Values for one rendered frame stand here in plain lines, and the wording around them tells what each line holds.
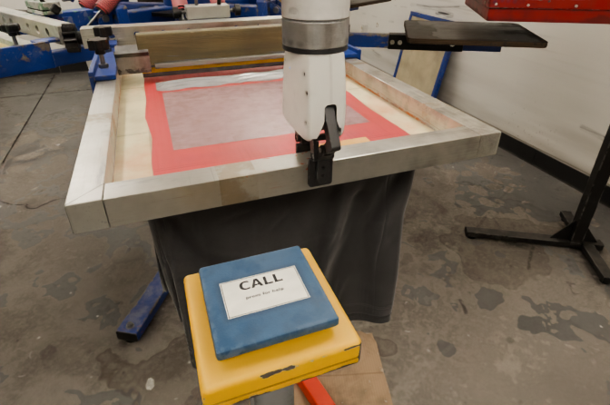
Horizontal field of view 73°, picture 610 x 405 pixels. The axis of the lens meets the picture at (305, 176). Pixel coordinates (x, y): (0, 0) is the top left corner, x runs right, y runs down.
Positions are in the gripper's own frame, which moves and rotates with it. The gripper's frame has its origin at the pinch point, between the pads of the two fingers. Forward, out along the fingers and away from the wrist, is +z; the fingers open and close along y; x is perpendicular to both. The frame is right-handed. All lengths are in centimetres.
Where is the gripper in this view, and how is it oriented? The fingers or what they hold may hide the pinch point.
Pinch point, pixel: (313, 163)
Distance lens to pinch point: 54.6
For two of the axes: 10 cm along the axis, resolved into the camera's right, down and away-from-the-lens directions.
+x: 9.4, -1.7, 3.0
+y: 3.5, 4.6, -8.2
